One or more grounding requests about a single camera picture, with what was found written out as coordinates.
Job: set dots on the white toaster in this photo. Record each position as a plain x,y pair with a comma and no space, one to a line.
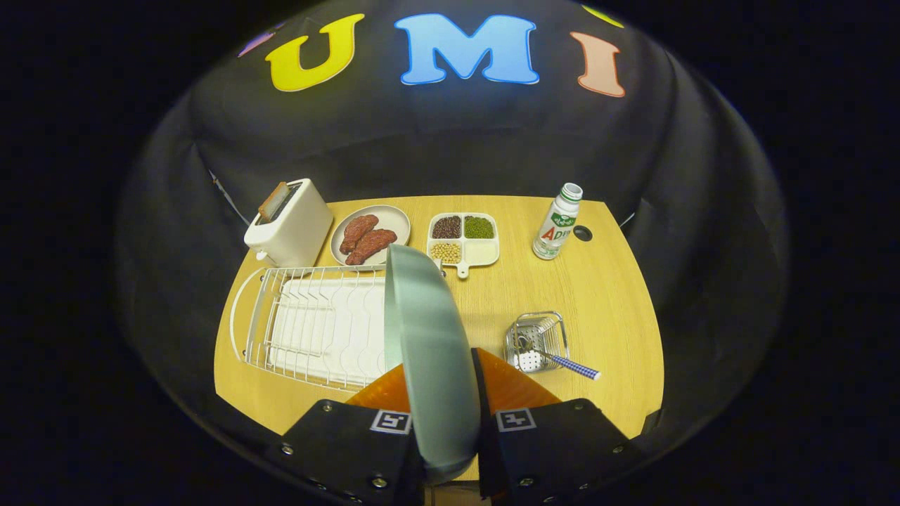
295,232

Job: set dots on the white green labelled bottle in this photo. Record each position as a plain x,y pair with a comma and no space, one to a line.
555,232

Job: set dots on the yellow soybeans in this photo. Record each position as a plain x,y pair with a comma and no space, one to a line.
445,252

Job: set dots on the green beans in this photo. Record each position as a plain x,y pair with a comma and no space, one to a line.
479,227

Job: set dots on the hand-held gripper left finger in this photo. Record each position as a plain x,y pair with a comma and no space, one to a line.
351,450

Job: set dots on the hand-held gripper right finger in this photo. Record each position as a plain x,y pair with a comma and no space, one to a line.
548,450

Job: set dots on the beige round plate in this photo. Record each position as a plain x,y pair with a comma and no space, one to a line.
394,218

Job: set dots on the black backdrop cloth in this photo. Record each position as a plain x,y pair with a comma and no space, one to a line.
422,140

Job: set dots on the pale green plate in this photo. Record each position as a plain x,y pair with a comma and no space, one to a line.
429,351

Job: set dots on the white sectioned tray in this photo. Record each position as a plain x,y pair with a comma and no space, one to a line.
462,270

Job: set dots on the dark brown beans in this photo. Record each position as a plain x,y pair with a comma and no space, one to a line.
446,227

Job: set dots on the toasted bread slice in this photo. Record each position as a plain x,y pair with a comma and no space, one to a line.
273,200

